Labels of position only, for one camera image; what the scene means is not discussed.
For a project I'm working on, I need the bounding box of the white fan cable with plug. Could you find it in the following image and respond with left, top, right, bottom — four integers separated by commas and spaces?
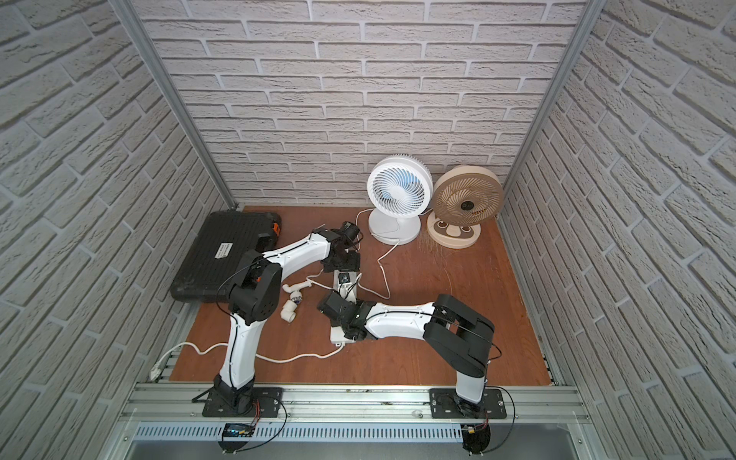
303, 208, 402, 301

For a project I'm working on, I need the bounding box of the white power strip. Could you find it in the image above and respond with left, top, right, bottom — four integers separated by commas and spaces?
330, 271, 360, 347

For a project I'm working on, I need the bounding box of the beige bear desk fan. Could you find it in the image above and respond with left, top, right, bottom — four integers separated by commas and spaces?
427, 165, 503, 249

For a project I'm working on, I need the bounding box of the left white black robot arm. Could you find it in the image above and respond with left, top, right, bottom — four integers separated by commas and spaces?
213, 222, 360, 413

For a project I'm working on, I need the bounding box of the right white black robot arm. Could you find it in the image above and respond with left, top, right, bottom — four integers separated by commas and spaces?
317, 291, 495, 406

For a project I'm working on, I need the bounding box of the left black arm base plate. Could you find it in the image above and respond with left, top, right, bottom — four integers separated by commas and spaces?
202, 386, 284, 419

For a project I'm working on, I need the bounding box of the aluminium front rail frame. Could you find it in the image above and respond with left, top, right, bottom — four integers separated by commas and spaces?
101, 383, 605, 459

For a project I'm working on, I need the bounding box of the white power strip cord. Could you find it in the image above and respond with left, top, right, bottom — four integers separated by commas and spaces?
148, 340, 345, 381

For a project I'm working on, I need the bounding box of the white desk fan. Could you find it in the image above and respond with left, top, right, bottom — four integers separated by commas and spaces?
367, 154, 433, 245

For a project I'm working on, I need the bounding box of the right round black connector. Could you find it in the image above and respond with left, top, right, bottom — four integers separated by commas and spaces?
461, 425, 491, 454

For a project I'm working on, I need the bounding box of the black plastic tool case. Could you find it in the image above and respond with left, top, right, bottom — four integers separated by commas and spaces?
170, 211, 282, 303

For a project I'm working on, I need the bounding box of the left small controller board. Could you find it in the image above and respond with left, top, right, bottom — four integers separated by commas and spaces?
222, 423, 256, 440

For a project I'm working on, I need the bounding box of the white pipe fitting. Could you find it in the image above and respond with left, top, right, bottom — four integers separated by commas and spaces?
281, 280, 312, 323

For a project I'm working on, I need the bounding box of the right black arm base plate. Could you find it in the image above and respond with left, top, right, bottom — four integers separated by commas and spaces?
429, 387, 507, 421

